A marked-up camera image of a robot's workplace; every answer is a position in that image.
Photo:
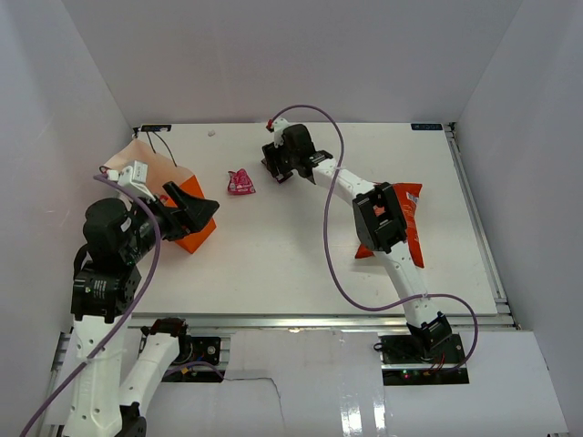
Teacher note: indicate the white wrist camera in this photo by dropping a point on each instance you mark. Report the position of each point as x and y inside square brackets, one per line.
[276, 127]
[132, 177]

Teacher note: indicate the aluminium right side rail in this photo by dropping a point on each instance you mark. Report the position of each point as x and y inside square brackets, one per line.
[473, 205]

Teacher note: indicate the aluminium front rail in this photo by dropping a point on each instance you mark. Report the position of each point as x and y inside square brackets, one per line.
[310, 322]

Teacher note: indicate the red chips bag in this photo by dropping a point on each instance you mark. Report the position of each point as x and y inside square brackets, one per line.
[410, 214]

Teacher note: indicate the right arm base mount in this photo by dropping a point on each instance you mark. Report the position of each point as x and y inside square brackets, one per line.
[406, 364]

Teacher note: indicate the pink snack packet left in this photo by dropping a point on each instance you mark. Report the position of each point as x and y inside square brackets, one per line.
[240, 183]

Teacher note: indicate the black label top left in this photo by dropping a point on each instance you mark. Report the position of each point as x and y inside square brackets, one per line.
[156, 128]

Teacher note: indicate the brown chocolate wrapper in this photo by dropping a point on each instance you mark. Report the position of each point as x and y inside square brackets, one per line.
[280, 178]

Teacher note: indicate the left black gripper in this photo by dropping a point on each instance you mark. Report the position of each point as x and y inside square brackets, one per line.
[195, 213]

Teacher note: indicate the aluminium rail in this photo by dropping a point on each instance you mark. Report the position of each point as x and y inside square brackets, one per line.
[473, 205]
[310, 322]

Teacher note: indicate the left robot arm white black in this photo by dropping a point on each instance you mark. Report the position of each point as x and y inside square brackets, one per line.
[106, 288]

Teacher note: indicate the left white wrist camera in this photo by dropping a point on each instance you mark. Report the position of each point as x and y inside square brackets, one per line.
[132, 177]

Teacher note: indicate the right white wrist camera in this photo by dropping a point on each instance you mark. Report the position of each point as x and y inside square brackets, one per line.
[276, 127]

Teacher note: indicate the orange paper bag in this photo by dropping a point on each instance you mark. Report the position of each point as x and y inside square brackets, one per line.
[161, 170]

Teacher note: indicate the blue table label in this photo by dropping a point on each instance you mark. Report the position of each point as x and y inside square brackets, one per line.
[426, 127]

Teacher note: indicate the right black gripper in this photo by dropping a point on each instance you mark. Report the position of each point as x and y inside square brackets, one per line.
[273, 154]

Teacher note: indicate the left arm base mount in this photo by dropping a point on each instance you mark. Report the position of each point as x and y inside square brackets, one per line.
[200, 352]

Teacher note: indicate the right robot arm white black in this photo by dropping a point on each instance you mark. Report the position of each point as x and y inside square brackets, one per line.
[426, 323]

